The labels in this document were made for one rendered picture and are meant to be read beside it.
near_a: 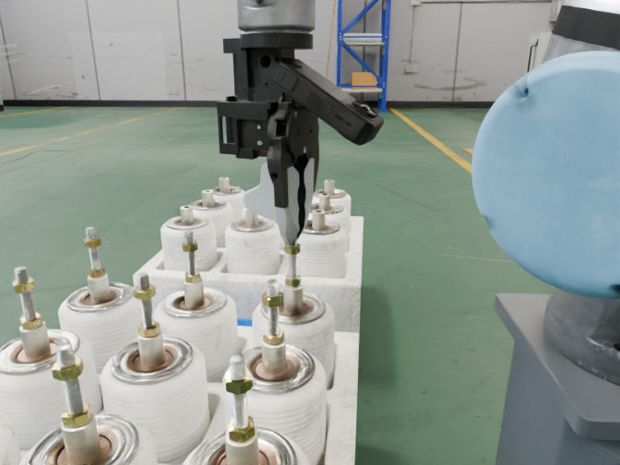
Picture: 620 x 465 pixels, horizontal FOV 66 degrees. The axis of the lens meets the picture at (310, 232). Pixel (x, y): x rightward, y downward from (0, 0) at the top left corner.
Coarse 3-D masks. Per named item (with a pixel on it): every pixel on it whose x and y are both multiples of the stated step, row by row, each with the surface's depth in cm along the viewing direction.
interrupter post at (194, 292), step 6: (186, 282) 55; (198, 282) 55; (186, 288) 55; (192, 288) 55; (198, 288) 56; (186, 294) 56; (192, 294) 55; (198, 294) 56; (186, 300) 56; (192, 300) 56; (198, 300) 56; (192, 306) 56; (198, 306) 56
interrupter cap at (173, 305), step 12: (204, 288) 60; (168, 300) 57; (180, 300) 57; (204, 300) 58; (216, 300) 57; (168, 312) 54; (180, 312) 54; (192, 312) 54; (204, 312) 54; (216, 312) 55
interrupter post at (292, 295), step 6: (288, 288) 54; (294, 288) 54; (300, 288) 54; (288, 294) 54; (294, 294) 54; (300, 294) 54; (288, 300) 54; (294, 300) 54; (300, 300) 55; (288, 306) 55; (294, 306) 54; (300, 306) 55; (288, 312) 55; (294, 312) 55
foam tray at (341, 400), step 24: (240, 336) 64; (336, 336) 63; (336, 360) 58; (216, 384) 54; (336, 384) 54; (216, 408) 53; (336, 408) 50; (216, 432) 47; (336, 432) 47; (24, 456) 44; (336, 456) 44
